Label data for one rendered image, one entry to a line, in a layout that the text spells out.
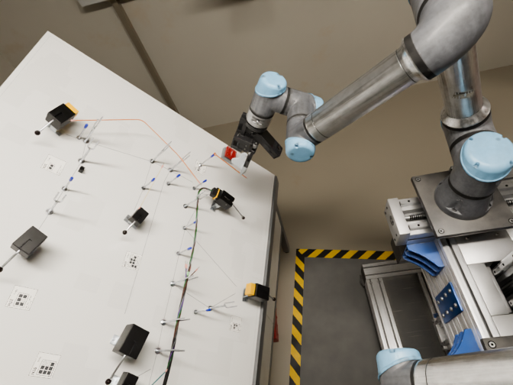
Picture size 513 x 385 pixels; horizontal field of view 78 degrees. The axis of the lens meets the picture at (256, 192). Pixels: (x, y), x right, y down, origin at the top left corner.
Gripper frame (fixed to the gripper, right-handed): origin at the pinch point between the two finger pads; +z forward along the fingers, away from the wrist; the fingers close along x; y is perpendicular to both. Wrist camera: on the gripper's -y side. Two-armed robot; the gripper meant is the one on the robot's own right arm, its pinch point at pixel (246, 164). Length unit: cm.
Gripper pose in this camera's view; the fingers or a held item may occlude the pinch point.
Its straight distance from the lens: 111.6
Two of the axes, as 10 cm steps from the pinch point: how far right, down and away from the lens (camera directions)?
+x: -2.4, 7.5, -6.2
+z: -2.8, 5.5, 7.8
